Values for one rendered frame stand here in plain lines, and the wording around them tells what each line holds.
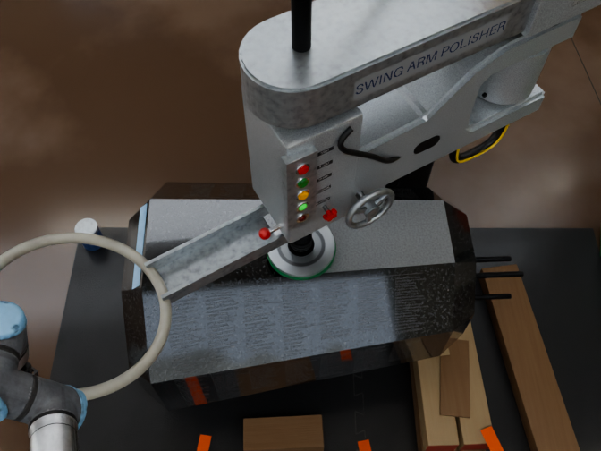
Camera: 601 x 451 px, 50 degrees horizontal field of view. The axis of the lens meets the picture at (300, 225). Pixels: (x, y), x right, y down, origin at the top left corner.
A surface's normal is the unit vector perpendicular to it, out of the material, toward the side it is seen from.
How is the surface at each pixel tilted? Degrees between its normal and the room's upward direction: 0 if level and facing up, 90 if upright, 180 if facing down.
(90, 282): 0
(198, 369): 45
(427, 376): 0
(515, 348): 0
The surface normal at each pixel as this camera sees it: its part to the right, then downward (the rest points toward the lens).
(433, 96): -0.56, -0.12
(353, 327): 0.06, 0.24
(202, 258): -0.04, -0.50
